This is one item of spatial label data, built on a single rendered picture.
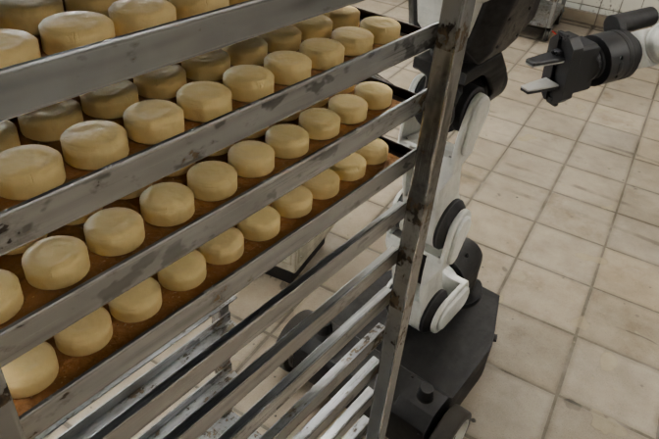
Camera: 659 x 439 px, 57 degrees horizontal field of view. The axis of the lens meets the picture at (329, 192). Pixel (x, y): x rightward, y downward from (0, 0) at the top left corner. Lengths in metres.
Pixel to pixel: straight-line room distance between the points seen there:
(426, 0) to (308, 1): 0.75
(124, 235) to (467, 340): 1.55
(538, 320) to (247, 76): 1.91
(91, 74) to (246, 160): 0.25
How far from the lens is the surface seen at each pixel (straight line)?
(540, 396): 2.15
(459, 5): 0.77
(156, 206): 0.58
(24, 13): 0.51
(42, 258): 0.54
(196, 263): 0.65
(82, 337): 0.59
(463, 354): 1.94
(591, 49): 1.11
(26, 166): 0.49
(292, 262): 2.19
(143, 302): 0.61
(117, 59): 0.43
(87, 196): 0.46
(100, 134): 0.51
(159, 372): 1.40
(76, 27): 0.47
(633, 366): 2.38
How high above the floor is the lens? 1.58
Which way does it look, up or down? 34 degrees down
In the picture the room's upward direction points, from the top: 5 degrees clockwise
